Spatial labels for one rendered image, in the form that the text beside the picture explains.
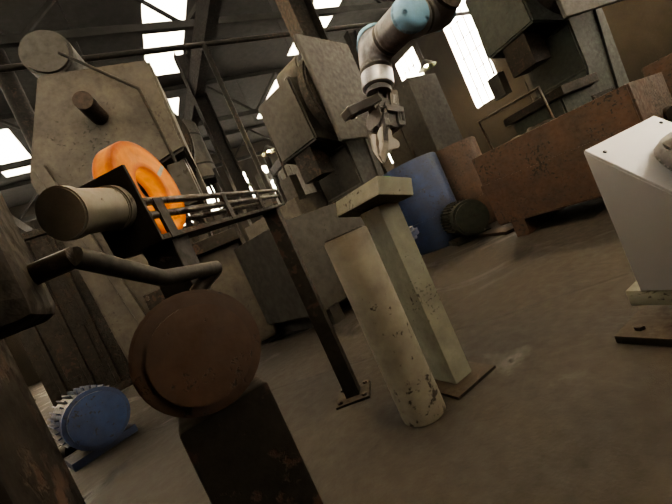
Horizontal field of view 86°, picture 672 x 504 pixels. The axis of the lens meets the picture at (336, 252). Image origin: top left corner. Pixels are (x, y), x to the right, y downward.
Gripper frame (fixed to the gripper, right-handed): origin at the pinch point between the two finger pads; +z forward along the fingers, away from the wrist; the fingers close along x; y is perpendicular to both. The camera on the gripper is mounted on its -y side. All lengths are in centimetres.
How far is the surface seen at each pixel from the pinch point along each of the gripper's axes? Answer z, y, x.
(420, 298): 38.9, 8.8, 2.0
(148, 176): 13, -56, -15
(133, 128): -97, -67, 202
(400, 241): 22.8, 4.6, 2.1
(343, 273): 30.3, -14.4, 1.5
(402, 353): 51, -3, -3
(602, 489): 69, 4, -41
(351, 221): -15, 73, 147
